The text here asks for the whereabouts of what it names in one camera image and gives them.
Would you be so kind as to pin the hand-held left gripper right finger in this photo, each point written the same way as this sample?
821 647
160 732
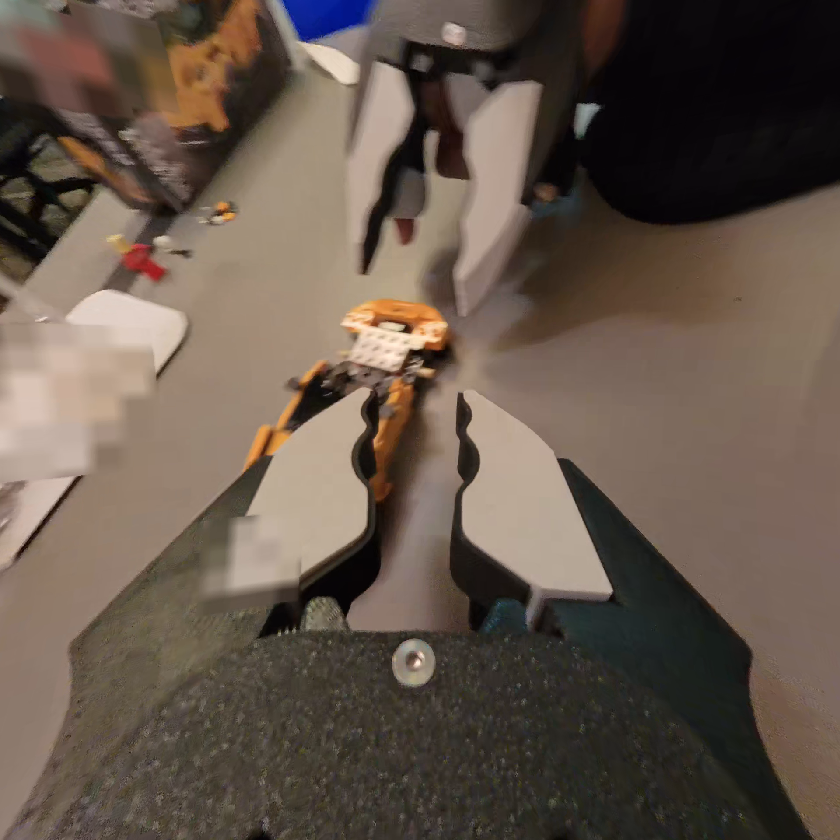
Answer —
525 512

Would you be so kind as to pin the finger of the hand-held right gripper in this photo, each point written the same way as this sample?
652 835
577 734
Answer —
505 170
377 131

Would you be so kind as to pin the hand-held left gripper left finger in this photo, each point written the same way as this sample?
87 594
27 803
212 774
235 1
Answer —
315 479

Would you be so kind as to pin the white lego plate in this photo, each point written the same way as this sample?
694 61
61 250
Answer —
380 348

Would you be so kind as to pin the orange lego car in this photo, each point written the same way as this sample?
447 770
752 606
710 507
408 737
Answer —
426 325

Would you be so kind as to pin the black lego box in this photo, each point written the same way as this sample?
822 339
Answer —
216 79

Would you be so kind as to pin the small orange black lego assembly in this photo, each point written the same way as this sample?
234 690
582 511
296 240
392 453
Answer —
220 213

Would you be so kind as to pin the red lego minifigure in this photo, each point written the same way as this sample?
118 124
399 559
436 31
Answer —
141 259

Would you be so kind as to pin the person's right hand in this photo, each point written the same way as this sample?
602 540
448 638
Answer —
449 131

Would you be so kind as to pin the white paper strip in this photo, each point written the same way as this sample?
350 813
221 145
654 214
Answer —
334 62

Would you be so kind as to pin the blue plastic bin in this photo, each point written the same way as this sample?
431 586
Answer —
328 16

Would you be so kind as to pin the white book stand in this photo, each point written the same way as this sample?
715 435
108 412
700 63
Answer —
131 315

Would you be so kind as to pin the black office chair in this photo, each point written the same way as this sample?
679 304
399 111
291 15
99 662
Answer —
26 184

